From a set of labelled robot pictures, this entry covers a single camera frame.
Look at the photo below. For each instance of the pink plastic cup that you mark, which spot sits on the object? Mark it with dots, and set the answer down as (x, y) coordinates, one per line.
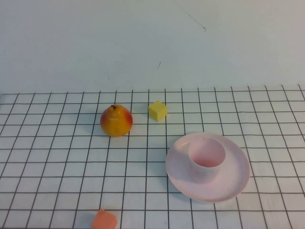
(206, 162)

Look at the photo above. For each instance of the orange foam block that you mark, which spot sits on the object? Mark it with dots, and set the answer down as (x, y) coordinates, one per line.
(104, 220)

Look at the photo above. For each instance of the yellow foam cube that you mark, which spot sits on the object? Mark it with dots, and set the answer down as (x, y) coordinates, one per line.
(157, 111)

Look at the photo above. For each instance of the pink round plate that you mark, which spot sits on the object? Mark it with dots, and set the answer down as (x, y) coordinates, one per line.
(233, 176)

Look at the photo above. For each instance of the yellow-red pear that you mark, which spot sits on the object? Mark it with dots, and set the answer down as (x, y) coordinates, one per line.
(115, 122)

